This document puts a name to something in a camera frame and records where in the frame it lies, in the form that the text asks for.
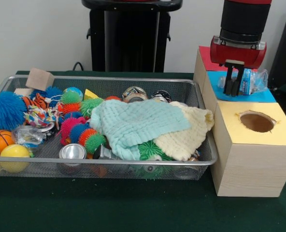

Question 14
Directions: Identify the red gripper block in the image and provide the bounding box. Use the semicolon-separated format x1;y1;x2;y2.
210;36;267;97

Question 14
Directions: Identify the blue and clear plastic packet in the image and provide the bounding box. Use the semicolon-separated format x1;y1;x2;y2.
216;68;269;96

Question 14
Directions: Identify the cream yellow waffle cloth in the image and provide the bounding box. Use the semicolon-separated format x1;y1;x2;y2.
155;101;215;162

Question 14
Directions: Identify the mint green waffle cloth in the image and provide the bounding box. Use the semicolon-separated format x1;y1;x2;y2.
89;99;191;160

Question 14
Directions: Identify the multicolour spiky caterpillar toy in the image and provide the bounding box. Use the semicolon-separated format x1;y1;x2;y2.
57;90;107;155

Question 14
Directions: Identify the wooden box with three holes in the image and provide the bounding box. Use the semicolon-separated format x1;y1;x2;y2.
193;45;286;198

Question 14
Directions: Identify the green spiky ball with eyes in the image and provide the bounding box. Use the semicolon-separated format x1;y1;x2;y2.
137;140;172;180

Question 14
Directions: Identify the dark green tablecloth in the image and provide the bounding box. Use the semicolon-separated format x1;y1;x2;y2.
0;70;286;232

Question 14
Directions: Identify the crushed red drink can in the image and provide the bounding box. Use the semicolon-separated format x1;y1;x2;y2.
58;144;87;167

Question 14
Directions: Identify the plain wooden cube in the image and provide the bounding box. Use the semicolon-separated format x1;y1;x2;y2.
26;68;55;91

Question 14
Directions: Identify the blue fuzzy monster toy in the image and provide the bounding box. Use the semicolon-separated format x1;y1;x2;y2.
0;91;27;131

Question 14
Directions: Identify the yellow smooth ball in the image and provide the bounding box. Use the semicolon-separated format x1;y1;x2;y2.
0;144;30;174

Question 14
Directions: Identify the shallow wire mesh bin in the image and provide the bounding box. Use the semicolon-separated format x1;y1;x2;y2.
0;74;218;181

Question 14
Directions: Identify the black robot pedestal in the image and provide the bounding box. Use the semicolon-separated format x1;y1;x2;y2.
81;0;184;73

